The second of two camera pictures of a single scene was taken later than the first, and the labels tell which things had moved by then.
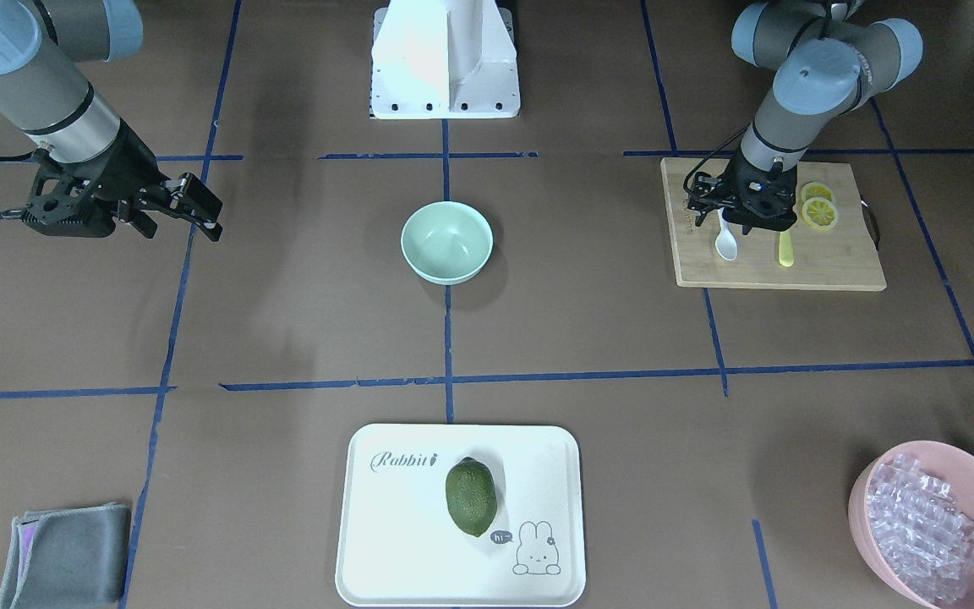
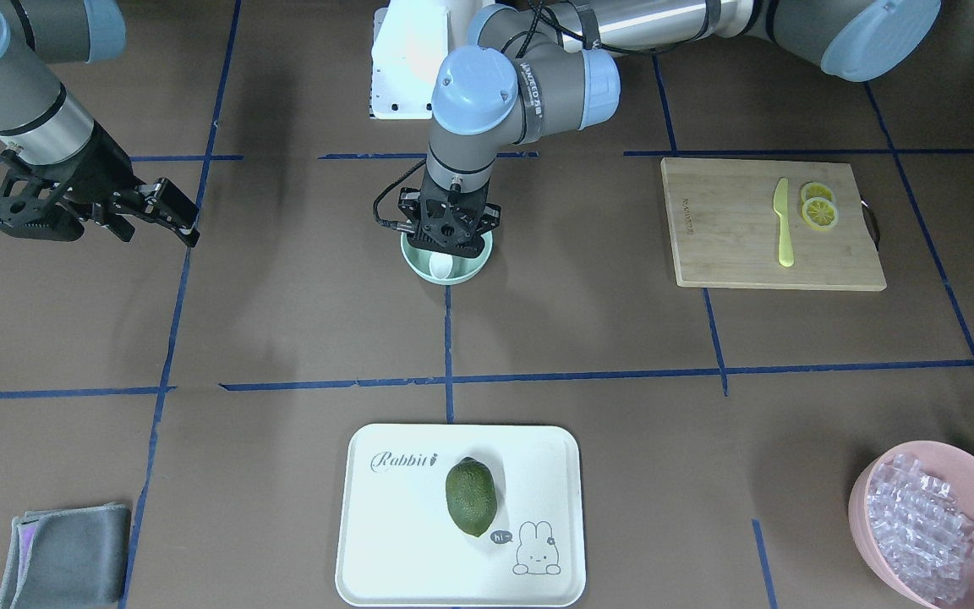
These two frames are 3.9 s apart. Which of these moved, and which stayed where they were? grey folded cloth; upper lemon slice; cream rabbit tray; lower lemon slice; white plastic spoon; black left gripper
Moved: black left gripper; white plastic spoon
Stayed: cream rabbit tray; grey folded cloth; upper lemon slice; lower lemon slice
